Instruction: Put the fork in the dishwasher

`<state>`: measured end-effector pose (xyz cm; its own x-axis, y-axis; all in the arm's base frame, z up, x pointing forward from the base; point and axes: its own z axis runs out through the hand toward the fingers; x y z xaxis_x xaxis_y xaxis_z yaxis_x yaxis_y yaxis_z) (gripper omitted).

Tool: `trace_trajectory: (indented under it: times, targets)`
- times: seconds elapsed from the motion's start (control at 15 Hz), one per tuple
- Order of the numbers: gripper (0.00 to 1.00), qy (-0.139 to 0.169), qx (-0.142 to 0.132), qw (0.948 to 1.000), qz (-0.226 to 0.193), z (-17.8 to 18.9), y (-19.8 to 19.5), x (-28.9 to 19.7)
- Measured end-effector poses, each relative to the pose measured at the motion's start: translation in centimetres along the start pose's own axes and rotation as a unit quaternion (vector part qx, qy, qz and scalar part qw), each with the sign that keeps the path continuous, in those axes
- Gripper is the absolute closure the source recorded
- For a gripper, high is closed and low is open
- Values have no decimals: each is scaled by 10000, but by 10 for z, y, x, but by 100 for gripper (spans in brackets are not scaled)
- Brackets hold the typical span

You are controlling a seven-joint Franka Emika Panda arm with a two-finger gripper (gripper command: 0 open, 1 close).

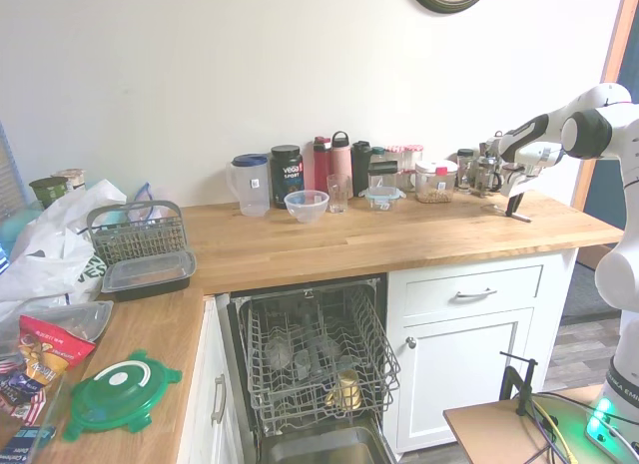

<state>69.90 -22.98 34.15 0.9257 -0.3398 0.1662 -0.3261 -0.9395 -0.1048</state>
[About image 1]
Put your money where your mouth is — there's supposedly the black Vega Sport tub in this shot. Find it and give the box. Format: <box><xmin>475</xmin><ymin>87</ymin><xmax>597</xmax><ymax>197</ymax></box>
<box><xmin>270</xmin><ymin>144</ymin><xmax>307</xmax><ymax>211</ymax></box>

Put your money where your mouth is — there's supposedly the peanut container with white lid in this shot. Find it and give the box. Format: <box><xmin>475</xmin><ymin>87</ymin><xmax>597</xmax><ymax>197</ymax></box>
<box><xmin>413</xmin><ymin>159</ymin><xmax>460</xmax><ymax>205</ymax></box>

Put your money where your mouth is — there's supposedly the built-in dishwasher body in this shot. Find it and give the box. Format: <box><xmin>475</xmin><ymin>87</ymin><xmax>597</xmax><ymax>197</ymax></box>
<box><xmin>226</xmin><ymin>272</ymin><xmax>391</xmax><ymax>464</ymax></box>

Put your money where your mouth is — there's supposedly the glass container with teal lid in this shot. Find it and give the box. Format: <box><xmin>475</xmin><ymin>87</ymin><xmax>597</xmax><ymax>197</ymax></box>
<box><xmin>359</xmin><ymin>185</ymin><xmax>407</xmax><ymax>213</ymax></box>

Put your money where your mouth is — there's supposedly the clear upturned glass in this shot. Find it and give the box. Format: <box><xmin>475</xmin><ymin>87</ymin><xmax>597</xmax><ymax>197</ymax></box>
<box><xmin>264</xmin><ymin>333</ymin><xmax>296</xmax><ymax>371</ymax></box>
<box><xmin>294</xmin><ymin>348</ymin><xmax>326</xmax><ymax>381</ymax></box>

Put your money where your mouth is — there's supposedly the black takeout container clear lid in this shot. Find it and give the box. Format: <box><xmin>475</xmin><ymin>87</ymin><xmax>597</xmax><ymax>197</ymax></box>
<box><xmin>100</xmin><ymin>248</ymin><xmax>198</xmax><ymax>303</ymax></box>

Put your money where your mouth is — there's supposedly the clear plastic bowl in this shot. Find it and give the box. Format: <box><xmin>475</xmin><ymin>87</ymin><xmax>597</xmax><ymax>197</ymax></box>
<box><xmin>283</xmin><ymin>189</ymin><xmax>331</xmax><ymax>225</ymax></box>

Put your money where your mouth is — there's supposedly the white cabinet with curved handle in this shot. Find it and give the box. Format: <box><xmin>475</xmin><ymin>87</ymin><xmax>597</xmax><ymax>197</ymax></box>
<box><xmin>386</xmin><ymin>247</ymin><xmax>579</xmax><ymax>455</ymax></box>

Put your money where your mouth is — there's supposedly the striped snack packet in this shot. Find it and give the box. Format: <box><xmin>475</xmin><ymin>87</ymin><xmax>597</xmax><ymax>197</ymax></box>
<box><xmin>0</xmin><ymin>358</ymin><xmax>47</xmax><ymax>421</ymax></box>

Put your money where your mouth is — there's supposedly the straight silver bar handle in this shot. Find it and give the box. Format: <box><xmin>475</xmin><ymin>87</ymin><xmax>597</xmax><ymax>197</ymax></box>
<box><xmin>210</xmin><ymin>373</ymin><xmax>229</xmax><ymax>426</ymax></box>

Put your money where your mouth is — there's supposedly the white yogurt cup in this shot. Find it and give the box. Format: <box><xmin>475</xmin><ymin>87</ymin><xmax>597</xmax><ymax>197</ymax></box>
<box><xmin>51</xmin><ymin>168</ymin><xmax>88</xmax><ymax>193</ymax></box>

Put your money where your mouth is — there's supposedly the black clamp stand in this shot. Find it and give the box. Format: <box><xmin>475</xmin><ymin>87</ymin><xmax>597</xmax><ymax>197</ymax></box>
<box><xmin>498</xmin><ymin>350</ymin><xmax>541</xmax><ymax>418</ymax></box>

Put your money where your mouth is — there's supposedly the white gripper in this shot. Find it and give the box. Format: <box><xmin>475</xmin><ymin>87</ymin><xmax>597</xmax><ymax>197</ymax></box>
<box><xmin>500</xmin><ymin>170</ymin><xmax>544</xmax><ymax>218</ymax></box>

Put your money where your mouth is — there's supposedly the dark grey floor mat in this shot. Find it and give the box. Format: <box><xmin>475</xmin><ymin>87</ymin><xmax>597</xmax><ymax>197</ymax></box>
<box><xmin>560</xmin><ymin>257</ymin><xmax>621</xmax><ymax>326</ymax></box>

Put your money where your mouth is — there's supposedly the clear pitcher with blue lid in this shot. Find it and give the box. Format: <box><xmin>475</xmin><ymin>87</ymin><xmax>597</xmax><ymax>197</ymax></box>
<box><xmin>225</xmin><ymin>154</ymin><xmax>273</xmax><ymax>219</ymax></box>

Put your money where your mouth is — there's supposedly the grey plastic cutlery basket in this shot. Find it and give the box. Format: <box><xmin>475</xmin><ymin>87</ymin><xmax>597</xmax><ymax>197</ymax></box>
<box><xmin>85</xmin><ymin>199</ymin><xmax>197</xmax><ymax>268</ymax></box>

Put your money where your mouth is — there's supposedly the dark green paper cup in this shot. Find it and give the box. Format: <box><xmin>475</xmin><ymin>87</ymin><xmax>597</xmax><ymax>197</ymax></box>
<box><xmin>28</xmin><ymin>176</ymin><xmax>69</xmax><ymax>212</ymax></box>

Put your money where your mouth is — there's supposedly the yellow cable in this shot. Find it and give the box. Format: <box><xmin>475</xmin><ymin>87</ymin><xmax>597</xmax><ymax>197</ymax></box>
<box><xmin>537</xmin><ymin>407</ymin><xmax>581</xmax><ymax>464</ymax></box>

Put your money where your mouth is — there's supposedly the curved silver drawer handle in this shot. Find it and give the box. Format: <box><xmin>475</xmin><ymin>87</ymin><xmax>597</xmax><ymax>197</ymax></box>
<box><xmin>453</xmin><ymin>286</ymin><xmax>498</xmax><ymax>302</ymax></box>

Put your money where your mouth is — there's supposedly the shiny steel electric kettle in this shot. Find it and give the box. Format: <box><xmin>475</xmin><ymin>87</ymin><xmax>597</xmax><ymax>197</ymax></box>
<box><xmin>479</xmin><ymin>130</ymin><xmax>507</xmax><ymax>159</ymax></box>

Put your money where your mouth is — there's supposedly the jar with red checkered lid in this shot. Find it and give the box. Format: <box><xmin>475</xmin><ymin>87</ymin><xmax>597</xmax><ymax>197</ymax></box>
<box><xmin>403</xmin><ymin>144</ymin><xmax>425</xmax><ymax>171</ymax></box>
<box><xmin>384</xmin><ymin>144</ymin><xmax>408</xmax><ymax>172</ymax></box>

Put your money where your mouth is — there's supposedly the jar with black lid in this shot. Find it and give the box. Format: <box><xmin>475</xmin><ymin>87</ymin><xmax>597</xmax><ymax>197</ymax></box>
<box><xmin>455</xmin><ymin>148</ymin><xmax>476</xmax><ymax>192</ymax></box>

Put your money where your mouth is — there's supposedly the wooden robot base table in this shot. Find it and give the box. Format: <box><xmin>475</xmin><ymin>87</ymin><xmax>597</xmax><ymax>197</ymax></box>
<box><xmin>442</xmin><ymin>383</ymin><xmax>639</xmax><ymax>464</ymax></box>

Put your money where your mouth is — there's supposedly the red water bottle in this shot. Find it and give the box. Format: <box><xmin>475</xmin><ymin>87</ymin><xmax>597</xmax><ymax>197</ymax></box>
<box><xmin>312</xmin><ymin>135</ymin><xmax>333</xmax><ymax>194</ymax></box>

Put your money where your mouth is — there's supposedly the tan window blind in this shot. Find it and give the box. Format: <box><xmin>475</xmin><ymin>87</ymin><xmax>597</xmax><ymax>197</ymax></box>
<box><xmin>0</xmin><ymin>118</ymin><xmax>27</xmax><ymax>222</ymax></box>

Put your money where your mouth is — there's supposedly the clear glass tumbler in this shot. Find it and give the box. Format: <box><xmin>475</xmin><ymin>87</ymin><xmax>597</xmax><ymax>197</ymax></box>
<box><xmin>325</xmin><ymin>173</ymin><xmax>352</xmax><ymax>216</ymax></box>

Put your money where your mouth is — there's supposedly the clear glass baking dish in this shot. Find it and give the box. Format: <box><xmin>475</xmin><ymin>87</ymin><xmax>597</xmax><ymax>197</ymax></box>
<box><xmin>0</xmin><ymin>370</ymin><xmax>72</xmax><ymax>464</ymax></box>

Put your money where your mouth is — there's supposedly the clear zip bag blue seal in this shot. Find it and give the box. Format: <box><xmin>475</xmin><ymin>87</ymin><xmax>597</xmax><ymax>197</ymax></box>
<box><xmin>124</xmin><ymin>181</ymin><xmax>167</xmax><ymax>222</ymax></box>

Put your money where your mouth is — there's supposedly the clear container with black lid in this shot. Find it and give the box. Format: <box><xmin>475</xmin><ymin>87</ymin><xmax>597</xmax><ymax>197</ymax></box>
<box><xmin>366</xmin><ymin>160</ymin><xmax>400</xmax><ymax>196</ymax></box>

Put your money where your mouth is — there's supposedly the orange wooden door frame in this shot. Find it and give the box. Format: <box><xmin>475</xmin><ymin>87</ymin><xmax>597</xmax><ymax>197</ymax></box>
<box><xmin>570</xmin><ymin>0</ymin><xmax>639</xmax><ymax>212</ymax></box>

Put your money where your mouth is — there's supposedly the white plastic shopping bag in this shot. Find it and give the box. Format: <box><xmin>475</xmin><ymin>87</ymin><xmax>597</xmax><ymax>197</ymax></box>
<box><xmin>0</xmin><ymin>178</ymin><xmax>129</xmax><ymax>316</ymax></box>

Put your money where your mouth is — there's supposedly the black shaker bottle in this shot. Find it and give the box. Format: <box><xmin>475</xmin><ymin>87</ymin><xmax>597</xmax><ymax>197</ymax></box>
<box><xmin>349</xmin><ymin>140</ymin><xmax>373</xmax><ymax>199</ymax></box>

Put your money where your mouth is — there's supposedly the grey wire dishwasher rack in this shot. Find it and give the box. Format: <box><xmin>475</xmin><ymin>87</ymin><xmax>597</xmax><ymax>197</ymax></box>
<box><xmin>238</xmin><ymin>278</ymin><xmax>402</xmax><ymax>426</ymax></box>

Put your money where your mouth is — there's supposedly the blue snack packet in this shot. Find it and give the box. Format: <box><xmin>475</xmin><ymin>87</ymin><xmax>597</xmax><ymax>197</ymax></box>
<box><xmin>0</xmin><ymin>423</ymin><xmax>57</xmax><ymax>464</ymax></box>

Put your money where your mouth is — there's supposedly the purple cable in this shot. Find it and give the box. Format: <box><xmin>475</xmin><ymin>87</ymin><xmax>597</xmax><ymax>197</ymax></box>
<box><xmin>529</xmin><ymin>397</ymin><xmax>556</xmax><ymax>448</ymax></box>

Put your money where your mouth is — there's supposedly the steel dishwasher door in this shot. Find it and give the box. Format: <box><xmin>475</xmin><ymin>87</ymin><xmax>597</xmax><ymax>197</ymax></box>
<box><xmin>258</xmin><ymin>423</ymin><xmax>400</xmax><ymax>464</ymax></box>

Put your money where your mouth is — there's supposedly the glass French press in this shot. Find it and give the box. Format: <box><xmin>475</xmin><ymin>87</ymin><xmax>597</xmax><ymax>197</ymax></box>
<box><xmin>468</xmin><ymin>154</ymin><xmax>504</xmax><ymax>200</ymax></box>

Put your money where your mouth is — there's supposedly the pink bottle with black lid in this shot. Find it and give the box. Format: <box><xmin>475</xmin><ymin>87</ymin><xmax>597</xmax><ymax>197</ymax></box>
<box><xmin>329</xmin><ymin>130</ymin><xmax>355</xmax><ymax>200</ymax></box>

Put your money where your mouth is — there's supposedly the green plastic container lid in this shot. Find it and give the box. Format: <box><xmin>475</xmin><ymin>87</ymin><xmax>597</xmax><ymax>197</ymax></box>
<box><xmin>61</xmin><ymin>348</ymin><xmax>184</xmax><ymax>443</ymax></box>

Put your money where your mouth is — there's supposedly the white cabinet with bar handle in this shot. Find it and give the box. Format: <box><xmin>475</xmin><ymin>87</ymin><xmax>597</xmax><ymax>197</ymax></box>
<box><xmin>176</xmin><ymin>292</ymin><xmax>252</xmax><ymax>464</ymax></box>

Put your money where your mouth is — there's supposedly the yellow mug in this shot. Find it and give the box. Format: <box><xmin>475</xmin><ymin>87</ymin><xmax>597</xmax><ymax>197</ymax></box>
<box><xmin>323</xmin><ymin>368</ymin><xmax>363</xmax><ymax>412</ymax></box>

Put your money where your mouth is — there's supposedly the red snack bag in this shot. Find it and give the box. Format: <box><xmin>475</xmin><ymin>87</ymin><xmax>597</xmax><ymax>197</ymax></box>
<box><xmin>16</xmin><ymin>313</ymin><xmax>97</xmax><ymax>386</ymax></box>

